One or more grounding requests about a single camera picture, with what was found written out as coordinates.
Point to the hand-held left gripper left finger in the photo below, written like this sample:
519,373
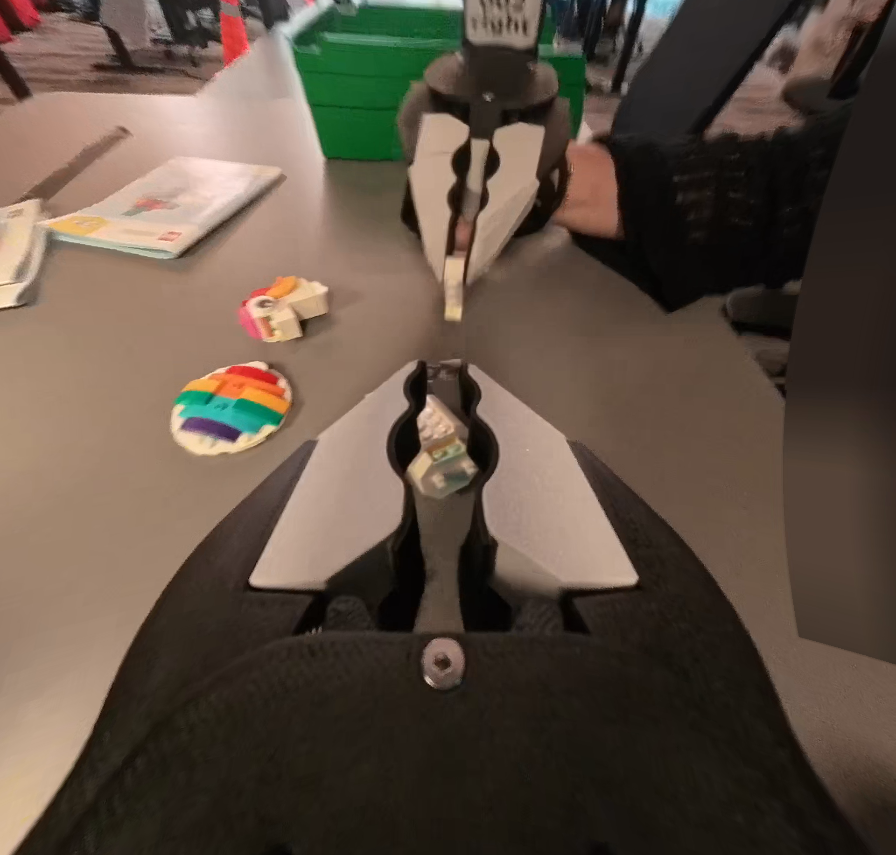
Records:
329,512

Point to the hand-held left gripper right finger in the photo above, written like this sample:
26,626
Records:
553,512

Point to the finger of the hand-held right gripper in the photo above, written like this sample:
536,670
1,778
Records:
514,176
434,176

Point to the narrow white lego piece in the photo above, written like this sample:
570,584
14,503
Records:
455,288

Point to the small white mint lego piece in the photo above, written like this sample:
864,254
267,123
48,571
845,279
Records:
437,449

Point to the unicorn head lego build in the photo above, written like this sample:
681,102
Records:
283,309

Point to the rainbow lego disc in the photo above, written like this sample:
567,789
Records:
231,407

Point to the lego instruction booklet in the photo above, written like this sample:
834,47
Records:
17,253
175,204

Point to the person's right hand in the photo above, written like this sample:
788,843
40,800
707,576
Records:
591,190

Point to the green plastic bin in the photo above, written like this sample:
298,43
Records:
364,78

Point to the orange striped cone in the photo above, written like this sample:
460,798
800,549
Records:
231,8

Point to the black office chair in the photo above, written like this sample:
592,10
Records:
178,8

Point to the grey office chair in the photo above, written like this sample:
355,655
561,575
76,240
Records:
119,1

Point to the row of red chairs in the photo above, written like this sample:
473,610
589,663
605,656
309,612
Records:
17,4

